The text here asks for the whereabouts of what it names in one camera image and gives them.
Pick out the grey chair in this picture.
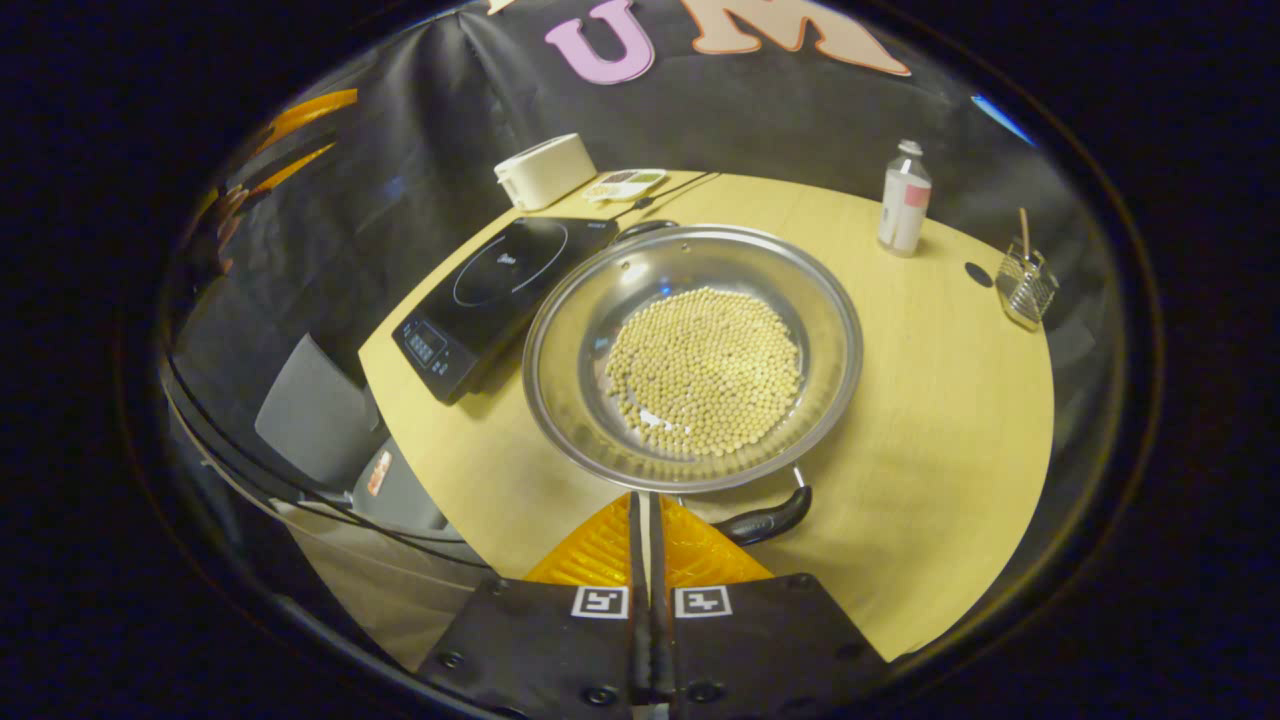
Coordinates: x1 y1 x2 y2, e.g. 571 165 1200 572
254 334 453 533

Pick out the steel pot with black handles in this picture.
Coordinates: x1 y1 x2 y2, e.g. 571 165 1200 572
522 219 863 547

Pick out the white boxy appliance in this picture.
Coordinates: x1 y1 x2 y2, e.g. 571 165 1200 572
494 133 598 212

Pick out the wire mesh holder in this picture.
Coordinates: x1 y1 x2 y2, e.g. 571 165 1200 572
995 248 1060 332

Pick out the black power cable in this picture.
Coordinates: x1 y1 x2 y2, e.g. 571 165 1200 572
610 171 723 217

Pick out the black induction cooktop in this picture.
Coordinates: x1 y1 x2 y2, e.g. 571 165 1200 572
392 216 621 406

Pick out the thin black floor cable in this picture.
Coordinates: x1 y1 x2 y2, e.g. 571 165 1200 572
163 360 493 573

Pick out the clear bottle with pink label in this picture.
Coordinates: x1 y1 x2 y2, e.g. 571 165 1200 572
878 140 933 258

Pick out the pile of yellow beans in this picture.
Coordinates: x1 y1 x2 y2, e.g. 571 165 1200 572
604 287 804 459

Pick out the small white flat device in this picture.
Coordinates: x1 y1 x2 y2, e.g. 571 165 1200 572
584 168 669 204

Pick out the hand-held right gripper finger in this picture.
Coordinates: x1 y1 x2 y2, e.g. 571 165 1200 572
418 490 653 720
652 494 891 720

